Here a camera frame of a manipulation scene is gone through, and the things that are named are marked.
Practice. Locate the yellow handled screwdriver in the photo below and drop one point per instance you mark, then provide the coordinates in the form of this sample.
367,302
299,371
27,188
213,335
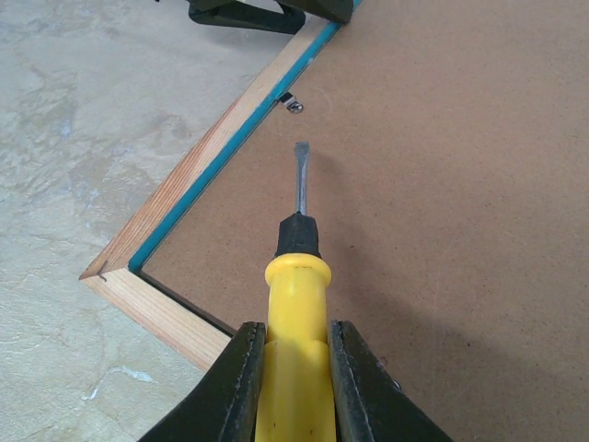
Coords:
296,400

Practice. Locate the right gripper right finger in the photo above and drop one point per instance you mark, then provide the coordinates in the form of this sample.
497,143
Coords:
369,403

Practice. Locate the metal retaining clip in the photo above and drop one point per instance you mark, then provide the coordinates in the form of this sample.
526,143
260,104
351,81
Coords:
291,103

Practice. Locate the teal wooden picture frame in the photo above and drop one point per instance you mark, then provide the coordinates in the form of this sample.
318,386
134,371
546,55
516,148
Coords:
114,273

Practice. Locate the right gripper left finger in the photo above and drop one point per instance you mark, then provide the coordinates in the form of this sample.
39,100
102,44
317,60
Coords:
223,406

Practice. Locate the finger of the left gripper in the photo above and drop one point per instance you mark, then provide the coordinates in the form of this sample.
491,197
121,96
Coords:
239,15
338,11

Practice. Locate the brown frame backing board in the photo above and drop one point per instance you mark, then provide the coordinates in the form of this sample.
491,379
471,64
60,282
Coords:
448,175

